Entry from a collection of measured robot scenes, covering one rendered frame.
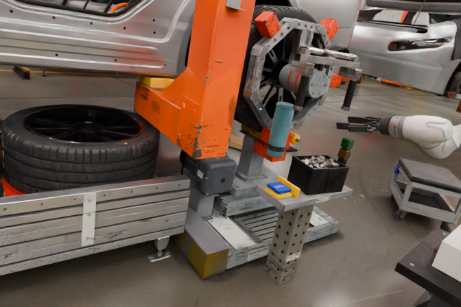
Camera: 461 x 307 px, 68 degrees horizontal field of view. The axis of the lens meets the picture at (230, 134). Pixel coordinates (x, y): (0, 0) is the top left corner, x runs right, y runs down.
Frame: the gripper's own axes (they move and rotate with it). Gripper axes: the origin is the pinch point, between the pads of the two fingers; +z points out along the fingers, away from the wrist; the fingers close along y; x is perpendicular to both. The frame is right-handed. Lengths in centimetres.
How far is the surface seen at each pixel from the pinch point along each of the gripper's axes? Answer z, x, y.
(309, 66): 4.2, -29.3, 17.5
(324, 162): -2.6, 9.9, 24.1
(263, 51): 25, -38, 22
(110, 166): 48, -7, 93
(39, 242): 44, 8, 124
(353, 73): 2.7, -20.0, -13.2
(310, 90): 13.3, -16.6, 6.8
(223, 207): 50, 37, 43
